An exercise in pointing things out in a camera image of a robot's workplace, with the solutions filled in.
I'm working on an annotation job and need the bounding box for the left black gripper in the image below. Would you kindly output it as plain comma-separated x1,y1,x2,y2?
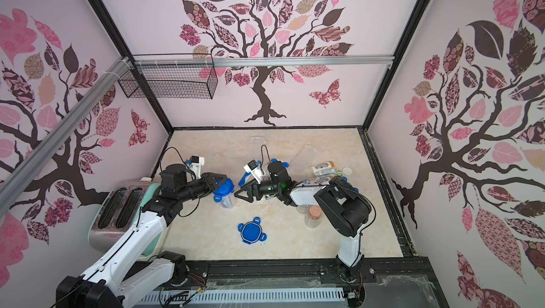
177,172,228,202

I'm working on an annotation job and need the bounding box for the small white round cap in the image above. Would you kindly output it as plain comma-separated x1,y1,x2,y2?
342,167,353,176

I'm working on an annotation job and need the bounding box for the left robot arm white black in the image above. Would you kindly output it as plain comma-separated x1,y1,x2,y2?
54,164,227,307

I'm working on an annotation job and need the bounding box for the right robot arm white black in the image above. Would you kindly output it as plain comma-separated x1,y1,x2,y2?
234,160,376,269

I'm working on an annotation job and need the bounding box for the clear drinking glass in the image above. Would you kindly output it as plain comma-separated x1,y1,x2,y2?
296,205,310,214

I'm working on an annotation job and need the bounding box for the small corked glass jar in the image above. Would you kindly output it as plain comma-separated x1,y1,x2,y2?
305,205,323,229

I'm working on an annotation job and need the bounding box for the mint green silver toaster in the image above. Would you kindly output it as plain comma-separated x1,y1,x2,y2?
88,178,160,254

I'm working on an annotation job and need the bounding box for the black wire basket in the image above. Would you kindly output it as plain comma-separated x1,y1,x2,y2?
118,54,219,100

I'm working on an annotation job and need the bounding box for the white slotted cable duct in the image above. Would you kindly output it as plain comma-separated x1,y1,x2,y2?
136,288,346,307

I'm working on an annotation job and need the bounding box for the back aluminium rail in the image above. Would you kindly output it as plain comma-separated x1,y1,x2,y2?
135,55,395,68

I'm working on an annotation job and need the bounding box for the aluminium rail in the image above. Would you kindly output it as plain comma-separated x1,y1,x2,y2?
135,55,395,68
1,57,131,215

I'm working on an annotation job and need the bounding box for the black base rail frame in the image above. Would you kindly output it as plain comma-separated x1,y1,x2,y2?
128,257,447,307

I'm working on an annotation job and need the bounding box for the left aluminium rail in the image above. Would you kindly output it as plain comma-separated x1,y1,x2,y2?
1,57,131,215

